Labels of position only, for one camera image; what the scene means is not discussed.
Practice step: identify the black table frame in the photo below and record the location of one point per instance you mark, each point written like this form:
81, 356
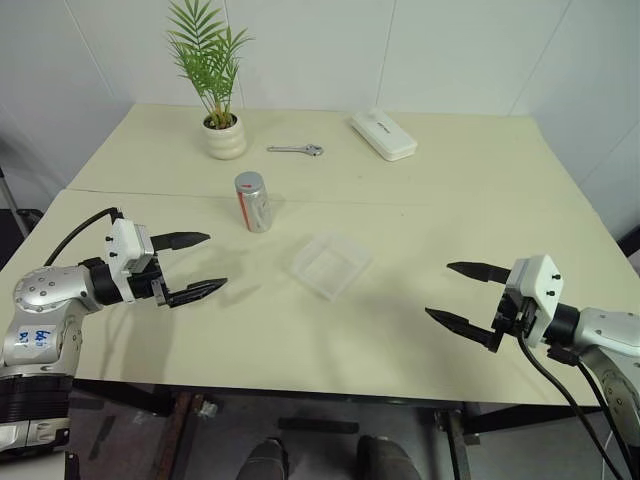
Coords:
125, 395

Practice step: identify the white rectangular case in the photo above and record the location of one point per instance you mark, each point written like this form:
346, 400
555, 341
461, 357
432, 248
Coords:
382, 134

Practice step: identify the grey lid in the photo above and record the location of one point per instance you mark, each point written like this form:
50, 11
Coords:
249, 182

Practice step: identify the clear plastic container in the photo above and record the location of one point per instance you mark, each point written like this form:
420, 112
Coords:
330, 265

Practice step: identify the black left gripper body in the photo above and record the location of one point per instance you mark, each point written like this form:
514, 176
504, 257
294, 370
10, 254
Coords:
146, 287

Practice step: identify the white ribbed plant pot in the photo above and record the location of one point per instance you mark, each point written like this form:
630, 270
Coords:
225, 141

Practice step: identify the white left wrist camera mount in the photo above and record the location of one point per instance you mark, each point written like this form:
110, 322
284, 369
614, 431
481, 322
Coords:
123, 245

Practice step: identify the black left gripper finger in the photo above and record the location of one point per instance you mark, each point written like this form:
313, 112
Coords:
182, 239
197, 292

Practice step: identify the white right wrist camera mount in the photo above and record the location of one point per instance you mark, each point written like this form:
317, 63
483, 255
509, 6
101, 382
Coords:
542, 285

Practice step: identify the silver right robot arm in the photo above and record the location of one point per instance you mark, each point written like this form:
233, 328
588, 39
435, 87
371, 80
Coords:
607, 340

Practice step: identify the dark rounded shape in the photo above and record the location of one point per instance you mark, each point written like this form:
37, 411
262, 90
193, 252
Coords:
265, 460
387, 457

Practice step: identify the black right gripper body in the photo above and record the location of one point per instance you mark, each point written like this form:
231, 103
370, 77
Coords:
515, 315

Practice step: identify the grey metal table leg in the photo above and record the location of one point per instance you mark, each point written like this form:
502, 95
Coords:
457, 445

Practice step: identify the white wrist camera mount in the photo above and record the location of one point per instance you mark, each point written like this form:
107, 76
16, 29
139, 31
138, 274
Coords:
542, 285
123, 245

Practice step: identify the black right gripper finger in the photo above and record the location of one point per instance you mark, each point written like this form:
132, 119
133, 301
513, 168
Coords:
460, 326
477, 271

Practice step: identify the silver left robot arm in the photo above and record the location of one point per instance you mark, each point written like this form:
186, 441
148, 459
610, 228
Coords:
47, 292

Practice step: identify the black object at wall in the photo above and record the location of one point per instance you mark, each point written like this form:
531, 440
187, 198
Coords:
631, 247

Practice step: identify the rusty metal table leg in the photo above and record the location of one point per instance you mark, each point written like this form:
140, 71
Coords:
182, 435

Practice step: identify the silver adjustable wrench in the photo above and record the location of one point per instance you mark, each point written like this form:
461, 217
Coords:
295, 149

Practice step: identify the green artificial palm plant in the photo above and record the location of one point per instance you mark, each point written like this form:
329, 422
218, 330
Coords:
207, 55

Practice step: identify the silver can with red stripe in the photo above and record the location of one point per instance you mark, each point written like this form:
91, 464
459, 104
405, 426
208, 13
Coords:
256, 210

